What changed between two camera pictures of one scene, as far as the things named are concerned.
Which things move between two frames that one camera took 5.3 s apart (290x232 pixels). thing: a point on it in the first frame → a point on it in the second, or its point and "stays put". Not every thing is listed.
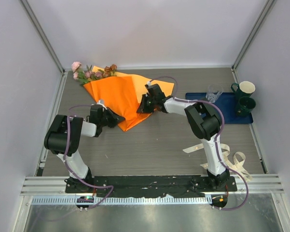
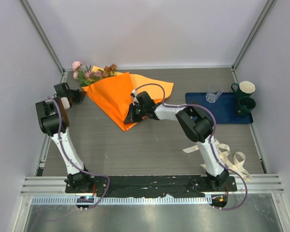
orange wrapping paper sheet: (122, 93) stays put
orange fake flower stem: (109, 71) stays put
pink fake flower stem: (78, 74) stays put
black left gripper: (115, 118) → (79, 96)
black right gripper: (143, 108) → (131, 118)
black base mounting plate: (153, 186) stays put
